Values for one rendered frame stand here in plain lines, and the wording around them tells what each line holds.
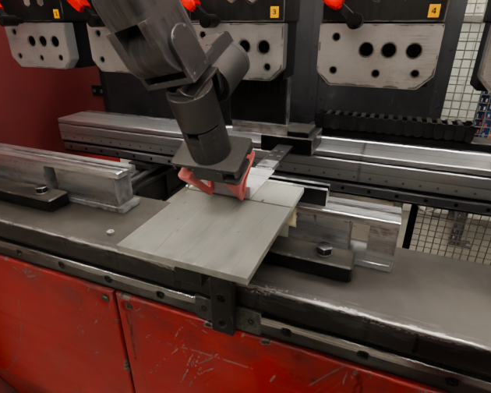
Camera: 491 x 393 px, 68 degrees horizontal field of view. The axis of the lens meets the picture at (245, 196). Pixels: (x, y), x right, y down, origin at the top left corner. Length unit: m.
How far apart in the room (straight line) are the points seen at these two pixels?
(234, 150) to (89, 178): 0.44
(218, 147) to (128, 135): 0.65
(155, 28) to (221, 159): 0.18
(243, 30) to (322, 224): 0.33
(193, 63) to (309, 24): 0.73
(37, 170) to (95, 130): 0.27
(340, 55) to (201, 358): 0.59
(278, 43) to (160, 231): 0.31
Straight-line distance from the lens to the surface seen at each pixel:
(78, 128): 1.23
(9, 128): 1.32
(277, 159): 0.74
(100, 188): 0.86
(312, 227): 0.65
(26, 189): 0.98
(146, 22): 0.39
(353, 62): 0.54
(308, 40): 1.11
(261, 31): 0.57
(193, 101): 0.43
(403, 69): 0.54
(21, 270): 0.99
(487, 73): 0.55
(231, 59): 0.49
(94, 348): 0.98
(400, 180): 0.87
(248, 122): 0.64
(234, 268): 0.43
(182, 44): 0.41
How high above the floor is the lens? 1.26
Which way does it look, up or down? 26 degrees down
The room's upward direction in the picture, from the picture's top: straight up
